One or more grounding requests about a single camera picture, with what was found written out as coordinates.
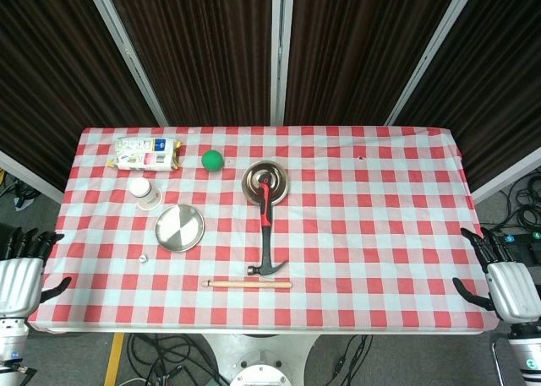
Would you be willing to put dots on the green ball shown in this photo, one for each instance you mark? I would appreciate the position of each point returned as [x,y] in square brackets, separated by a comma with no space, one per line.
[211,161]

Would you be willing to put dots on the white plastic snack package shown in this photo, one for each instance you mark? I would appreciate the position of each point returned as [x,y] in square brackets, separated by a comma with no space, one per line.
[143,153]

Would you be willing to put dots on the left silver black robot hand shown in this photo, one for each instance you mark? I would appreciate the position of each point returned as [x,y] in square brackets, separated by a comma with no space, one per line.
[19,284]

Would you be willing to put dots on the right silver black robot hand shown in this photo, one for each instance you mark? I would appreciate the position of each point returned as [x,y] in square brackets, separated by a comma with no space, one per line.
[513,291]

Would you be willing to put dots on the flat stainless steel plate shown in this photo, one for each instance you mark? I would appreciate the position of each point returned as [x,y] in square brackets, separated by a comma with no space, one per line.
[179,229]

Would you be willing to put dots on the red black claw hammer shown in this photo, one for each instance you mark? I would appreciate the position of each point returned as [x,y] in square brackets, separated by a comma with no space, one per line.
[266,234]

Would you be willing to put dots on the yellow floor tape strip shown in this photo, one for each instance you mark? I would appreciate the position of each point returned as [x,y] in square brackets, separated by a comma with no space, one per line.
[113,360]

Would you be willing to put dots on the round white robot base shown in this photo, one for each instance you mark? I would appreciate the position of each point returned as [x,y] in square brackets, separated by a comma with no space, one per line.
[262,373]

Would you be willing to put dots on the black box with green stickers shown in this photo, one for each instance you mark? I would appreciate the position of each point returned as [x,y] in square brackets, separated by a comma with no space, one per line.
[528,242]

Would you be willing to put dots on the white paper cup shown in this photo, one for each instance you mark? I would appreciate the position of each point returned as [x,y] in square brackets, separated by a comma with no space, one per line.
[145,194]

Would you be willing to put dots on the red white checkered tablecloth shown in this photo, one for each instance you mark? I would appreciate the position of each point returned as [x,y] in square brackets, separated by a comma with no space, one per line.
[372,234]

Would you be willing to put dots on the dark corrugated partition panel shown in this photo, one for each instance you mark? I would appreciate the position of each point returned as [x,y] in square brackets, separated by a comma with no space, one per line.
[486,86]
[203,48]
[359,48]
[50,73]

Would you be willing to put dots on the wooden stick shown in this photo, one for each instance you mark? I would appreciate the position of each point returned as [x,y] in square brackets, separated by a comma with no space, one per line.
[249,284]

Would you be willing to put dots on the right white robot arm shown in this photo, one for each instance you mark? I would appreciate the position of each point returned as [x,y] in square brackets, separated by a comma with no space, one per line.
[526,352]

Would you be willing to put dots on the stainless steel bowl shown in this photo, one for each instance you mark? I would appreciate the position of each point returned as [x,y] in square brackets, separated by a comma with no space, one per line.
[253,183]

